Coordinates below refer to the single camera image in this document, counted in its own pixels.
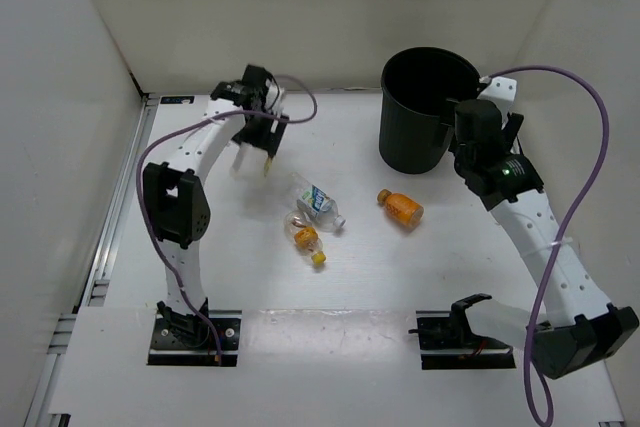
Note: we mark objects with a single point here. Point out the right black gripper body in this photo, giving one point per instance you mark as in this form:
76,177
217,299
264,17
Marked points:
510,130

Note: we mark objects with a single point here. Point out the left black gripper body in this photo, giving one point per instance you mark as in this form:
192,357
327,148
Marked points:
258,133

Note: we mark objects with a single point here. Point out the clear bottle with blue label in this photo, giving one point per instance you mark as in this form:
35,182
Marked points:
316,204

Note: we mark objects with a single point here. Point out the small clear bottle yellow cap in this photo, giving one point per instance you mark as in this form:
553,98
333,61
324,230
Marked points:
305,238

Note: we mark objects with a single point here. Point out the orange juice bottle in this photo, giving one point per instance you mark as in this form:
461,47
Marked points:
401,208

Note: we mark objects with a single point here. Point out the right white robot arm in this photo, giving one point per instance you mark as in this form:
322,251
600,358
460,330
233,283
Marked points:
572,323

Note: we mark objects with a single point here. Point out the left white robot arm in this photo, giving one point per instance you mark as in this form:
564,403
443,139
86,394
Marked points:
247,112

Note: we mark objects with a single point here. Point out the black plastic waste bin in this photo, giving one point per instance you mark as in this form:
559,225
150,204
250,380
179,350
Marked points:
415,82

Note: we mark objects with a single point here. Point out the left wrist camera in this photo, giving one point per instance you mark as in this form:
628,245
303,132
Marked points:
273,97

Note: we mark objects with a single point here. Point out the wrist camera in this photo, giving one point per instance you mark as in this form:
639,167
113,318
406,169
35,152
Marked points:
273,97
499,90

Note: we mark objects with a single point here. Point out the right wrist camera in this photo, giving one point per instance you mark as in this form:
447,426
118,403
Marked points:
499,90

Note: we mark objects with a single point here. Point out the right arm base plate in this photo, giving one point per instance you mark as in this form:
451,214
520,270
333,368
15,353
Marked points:
444,345

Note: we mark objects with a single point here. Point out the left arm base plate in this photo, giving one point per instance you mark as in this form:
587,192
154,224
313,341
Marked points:
168,347

